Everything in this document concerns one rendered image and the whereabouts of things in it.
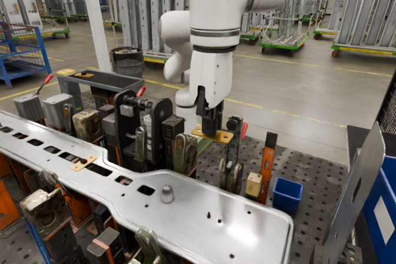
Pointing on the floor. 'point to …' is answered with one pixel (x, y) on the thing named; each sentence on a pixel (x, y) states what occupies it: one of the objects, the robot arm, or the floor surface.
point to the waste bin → (128, 62)
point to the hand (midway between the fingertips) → (211, 122)
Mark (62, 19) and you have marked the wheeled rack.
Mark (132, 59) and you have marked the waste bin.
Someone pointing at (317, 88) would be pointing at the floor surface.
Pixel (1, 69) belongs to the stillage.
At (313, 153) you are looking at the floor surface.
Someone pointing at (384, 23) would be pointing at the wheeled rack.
